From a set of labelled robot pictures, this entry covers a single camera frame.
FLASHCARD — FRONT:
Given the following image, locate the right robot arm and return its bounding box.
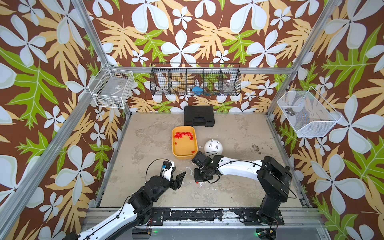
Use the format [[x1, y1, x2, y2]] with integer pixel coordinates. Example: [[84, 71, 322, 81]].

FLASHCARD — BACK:
[[192, 152, 293, 225]]

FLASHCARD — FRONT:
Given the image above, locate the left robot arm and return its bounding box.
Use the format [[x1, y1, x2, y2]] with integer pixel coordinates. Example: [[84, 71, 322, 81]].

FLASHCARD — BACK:
[[65, 172, 186, 240]]

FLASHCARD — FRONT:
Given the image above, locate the white sphere with screws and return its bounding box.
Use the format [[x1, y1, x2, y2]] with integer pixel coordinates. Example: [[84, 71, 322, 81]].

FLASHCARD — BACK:
[[204, 139, 224, 155]]

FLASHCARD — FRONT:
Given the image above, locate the yellow plastic tray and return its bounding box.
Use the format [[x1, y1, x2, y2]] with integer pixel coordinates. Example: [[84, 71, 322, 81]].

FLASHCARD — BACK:
[[172, 126, 199, 160]]

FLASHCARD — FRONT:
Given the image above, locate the red sleeve pile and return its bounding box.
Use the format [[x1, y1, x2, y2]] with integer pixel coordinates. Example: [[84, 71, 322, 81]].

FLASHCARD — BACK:
[[174, 132, 194, 141]]

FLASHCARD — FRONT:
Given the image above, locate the black plastic tool case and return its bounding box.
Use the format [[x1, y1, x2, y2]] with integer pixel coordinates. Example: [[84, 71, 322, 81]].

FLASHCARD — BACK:
[[184, 106, 215, 127]]

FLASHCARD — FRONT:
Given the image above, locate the white mesh basket right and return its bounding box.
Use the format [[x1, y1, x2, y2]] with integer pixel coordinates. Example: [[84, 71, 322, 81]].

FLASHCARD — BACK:
[[277, 87, 342, 138]]

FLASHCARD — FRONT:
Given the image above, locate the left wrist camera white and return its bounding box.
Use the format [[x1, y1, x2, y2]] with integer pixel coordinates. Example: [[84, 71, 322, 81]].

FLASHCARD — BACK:
[[161, 160, 175, 181]]

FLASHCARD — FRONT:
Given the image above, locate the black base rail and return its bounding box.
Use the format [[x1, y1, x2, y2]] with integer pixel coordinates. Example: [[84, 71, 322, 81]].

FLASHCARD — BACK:
[[149, 208, 285, 226]]

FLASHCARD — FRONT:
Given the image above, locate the black wire wall basket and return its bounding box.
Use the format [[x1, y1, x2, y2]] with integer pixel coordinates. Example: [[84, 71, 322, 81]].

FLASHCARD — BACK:
[[150, 63, 242, 97]]

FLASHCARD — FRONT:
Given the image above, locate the white wire basket left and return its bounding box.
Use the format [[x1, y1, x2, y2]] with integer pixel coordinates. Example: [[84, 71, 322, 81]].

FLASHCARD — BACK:
[[89, 67, 135, 109]]

